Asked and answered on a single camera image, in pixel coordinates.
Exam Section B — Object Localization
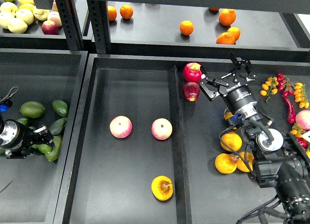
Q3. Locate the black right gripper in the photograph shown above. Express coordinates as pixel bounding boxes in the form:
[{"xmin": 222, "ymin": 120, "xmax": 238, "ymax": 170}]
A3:
[{"xmin": 199, "ymin": 52, "xmax": 257, "ymax": 113}]

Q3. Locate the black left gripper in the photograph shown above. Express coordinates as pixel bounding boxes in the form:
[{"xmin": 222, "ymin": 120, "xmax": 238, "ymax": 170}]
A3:
[{"xmin": 5, "ymin": 123, "xmax": 54, "ymax": 159}]

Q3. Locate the green avocado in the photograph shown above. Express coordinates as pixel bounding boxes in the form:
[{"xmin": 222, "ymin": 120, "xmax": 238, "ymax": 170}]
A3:
[{"xmin": 32, "ymin": 135, "xmax": 62, "ymax": 162}]

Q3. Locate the yellow pear with stem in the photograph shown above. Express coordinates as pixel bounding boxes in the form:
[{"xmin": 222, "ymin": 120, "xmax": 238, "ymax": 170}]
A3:
[{"xmin": 151, "ymin": 175, "xmax": 174, "ymax": 201}]

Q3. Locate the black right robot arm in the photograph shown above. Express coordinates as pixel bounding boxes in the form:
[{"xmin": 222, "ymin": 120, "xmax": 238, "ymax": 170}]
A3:
[{"xmin": 199, "ymin": 54, "xmax": 310, "ymax": 224}]

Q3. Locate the yellow pear upper pile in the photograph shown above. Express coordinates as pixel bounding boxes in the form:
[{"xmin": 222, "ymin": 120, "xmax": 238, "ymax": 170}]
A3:
[{"xmin": 220, "ymin": 132, "xmax": 243, "ymax": 152}]

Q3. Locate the bright red apple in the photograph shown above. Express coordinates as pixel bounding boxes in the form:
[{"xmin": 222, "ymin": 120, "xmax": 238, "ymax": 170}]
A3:
[{"xmin": 183, "ymin": 62, "xmax": 202, "ymax": 83}]

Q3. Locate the front orange on shelf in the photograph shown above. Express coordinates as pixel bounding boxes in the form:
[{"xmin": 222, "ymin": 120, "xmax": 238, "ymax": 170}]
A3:
[{"xmin": 216, "ymin": 32, "xmax": 236, "ymax": 45}]

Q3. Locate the black left tray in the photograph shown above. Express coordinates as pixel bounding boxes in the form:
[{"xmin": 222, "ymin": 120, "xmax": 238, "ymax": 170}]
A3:
[{"xmin": 0, "ymin": 49, "xmax": 87, "ymax": 224}]

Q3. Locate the black tray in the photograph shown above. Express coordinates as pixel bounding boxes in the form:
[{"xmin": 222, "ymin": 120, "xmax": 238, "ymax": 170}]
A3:
[
  {"xmin": 0, "ymin": 49, "xmax": 87, "ymax": 224},
  {"xmin": 53, "ymin": 53, "xmax": 310, "ymax": 224}
]

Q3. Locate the dark red apple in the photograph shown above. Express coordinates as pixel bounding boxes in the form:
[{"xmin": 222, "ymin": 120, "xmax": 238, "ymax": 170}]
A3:
[{"xmin": 182, "ymin": 82, "xmax": 200, "ymax": 102}]

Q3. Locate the orange cherry tomato bunch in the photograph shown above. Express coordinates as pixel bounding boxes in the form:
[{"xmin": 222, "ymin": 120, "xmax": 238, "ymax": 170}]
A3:
[{"xmin": 260, "ymin": 76, "xmax": 279, "ymax": 103}]

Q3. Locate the red cherry tomato bunch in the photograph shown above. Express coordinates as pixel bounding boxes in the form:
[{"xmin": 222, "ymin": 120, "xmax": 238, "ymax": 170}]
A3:
[{"xmin": 277, "ymin": 73, "xmax": 294, "ymax": 96}]

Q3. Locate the large orange on shelf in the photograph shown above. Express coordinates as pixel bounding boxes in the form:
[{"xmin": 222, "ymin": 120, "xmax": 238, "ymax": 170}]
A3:
[{"xmin": 218, "ymin": 9, "xmax": 236, "ymax": 26}]

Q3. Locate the orange on shelf centre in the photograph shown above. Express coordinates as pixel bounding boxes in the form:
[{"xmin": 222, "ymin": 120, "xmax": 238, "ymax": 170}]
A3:
[{"xmin": 179, "ymin": 20, "xmax": 194, "ymax": 36}]

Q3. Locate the yellow cherry tomato bunch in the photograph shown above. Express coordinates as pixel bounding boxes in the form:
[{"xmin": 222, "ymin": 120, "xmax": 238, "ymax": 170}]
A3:
[{"xmin": 294, "ymin": 82, "xmax": 310, "ymax": 109}]

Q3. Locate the red chili pepper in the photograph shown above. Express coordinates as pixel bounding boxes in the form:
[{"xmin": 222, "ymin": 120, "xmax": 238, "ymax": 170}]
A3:
[{"xmin": 282, "ymin": 91, "xmax": 295, "ymax": 124}]

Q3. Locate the pink apple right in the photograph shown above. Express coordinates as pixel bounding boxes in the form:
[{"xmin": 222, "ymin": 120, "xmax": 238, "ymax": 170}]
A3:
[{"xmin": 151, "ymin": 118, "xmax": 172, "ymax": 140}]

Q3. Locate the pink apple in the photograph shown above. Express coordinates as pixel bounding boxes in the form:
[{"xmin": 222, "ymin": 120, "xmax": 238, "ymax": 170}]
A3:
[
  {"xmin": 151, "ymin": 118, "xmax": 172, "ymax": 140},
  {"xmin": 109, "ymin": 116, "xmax": 133, "ymax": 138}
]

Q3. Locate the pink peach at right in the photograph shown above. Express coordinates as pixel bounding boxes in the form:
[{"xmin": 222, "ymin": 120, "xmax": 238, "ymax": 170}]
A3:
[{"xmin": 295, "ymin": 110, "xmax": 310, "ymax": 130}]

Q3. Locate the black centre tray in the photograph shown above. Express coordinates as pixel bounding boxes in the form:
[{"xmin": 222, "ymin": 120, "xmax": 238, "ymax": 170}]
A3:
[{"xmin": 53, "ymin": 53, "xmax": 310, "ymax": 224}]

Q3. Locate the pink apple left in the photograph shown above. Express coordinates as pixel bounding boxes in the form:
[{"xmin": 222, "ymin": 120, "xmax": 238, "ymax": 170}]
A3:
[{"xmin": 109, "ymin": 116, "xmax": 133, "ymax": 138}]

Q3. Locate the orange on shelf left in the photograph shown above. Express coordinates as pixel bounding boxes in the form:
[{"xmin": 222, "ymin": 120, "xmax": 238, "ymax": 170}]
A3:
[{"xmin": 120, "ymin": 4, "xmax": 134, "ymax": 19}]

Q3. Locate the red apple on shelf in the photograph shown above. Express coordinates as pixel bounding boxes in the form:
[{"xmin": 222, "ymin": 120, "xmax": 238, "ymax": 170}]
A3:
[{"xmin": 42, "ymin": 20, "xmax": 59, "ymax": 35}]

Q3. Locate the black tray divider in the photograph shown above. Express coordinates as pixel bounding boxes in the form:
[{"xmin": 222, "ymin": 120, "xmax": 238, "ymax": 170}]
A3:
[{"xmin": 168, "ymin": 66, "xmax": 192, "ymax": 224}]

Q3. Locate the black shelf post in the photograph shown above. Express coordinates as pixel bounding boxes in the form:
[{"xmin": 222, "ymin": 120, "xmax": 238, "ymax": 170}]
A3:
[{"xmin": 87, "ymin": 0, "xmax": 112, "ymax": 54}]

